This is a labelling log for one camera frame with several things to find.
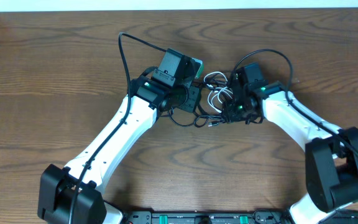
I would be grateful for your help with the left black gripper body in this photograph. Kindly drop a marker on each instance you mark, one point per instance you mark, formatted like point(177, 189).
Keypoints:
point(186, 97)

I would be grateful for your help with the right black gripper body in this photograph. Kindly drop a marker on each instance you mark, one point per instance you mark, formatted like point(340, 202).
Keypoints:
point(237, 111)

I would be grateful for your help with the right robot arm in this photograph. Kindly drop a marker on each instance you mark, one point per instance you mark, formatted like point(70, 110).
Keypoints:
point(331, 153)

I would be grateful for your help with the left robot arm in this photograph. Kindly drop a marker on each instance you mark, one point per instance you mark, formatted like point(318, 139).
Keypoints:
point(74, 194)

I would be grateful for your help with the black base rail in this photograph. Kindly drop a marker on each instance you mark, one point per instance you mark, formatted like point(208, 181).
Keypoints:
point(257, 217)

